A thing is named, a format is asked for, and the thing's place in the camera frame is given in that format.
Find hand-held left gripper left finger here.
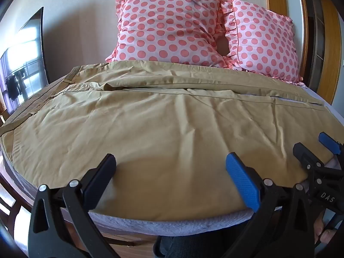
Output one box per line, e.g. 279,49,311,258
28,153,119,258

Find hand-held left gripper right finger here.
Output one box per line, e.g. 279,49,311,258
225,152,315,258

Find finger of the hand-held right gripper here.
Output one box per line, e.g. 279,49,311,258
293,143,326,173
318,132,344,155

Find khaki pants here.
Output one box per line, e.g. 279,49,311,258
0,61,334,222

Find person's right hand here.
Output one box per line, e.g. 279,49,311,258
313,211,344,246

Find bed with grey sheet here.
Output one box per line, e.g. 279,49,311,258
0,82,344,248

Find small pink polka dot pillow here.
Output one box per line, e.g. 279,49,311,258
212,0,304,84

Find black television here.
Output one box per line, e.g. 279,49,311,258
0,7,49,115

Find large pink polka dot pillow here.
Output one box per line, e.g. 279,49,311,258
105,0,229,68

